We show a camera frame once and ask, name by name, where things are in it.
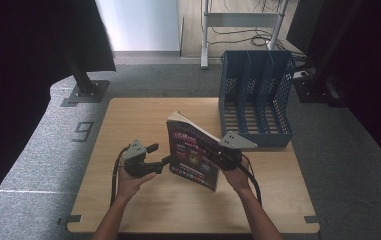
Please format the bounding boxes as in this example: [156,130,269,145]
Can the white power strip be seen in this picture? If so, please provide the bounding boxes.
[292,68,312,80]

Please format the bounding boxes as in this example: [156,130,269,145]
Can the grey tape piece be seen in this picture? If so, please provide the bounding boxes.
[304,215,328,225]

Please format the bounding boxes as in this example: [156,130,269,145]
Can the black stand with base plate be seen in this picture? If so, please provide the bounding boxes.
[292,0,366,108]
[65,49,111,104]

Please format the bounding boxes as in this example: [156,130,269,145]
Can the person's right hand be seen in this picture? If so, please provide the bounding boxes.
[221,157,251,194]

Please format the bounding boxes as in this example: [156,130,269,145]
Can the white metal desk frame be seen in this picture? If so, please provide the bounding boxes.
[200,0,289,70]

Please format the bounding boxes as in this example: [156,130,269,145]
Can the black curtain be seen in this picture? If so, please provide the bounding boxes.
[286,0,381,178]
[0,0,117,224]

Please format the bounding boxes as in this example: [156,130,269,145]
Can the white panel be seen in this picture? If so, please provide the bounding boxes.
[95,0,182,53]

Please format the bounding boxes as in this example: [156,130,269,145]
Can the person's left hand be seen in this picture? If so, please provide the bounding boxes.
[115,165,158,203]

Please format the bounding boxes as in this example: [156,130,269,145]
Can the black floor cables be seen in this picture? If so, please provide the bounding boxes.
[207,0,309,62]

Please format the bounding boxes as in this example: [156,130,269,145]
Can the blue file rack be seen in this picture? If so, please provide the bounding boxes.
[218,49,296,148]

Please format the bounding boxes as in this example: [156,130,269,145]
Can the purple cover book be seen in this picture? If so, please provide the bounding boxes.
[165,111,229,193]

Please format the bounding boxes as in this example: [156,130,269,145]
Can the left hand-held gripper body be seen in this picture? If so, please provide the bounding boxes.
[123,139,163,179]

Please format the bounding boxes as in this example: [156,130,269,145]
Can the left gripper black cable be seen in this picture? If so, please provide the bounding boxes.
[110,145,131,206]

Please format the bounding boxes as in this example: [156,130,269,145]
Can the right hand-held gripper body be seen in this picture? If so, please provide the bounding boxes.
[212,131,259,172]

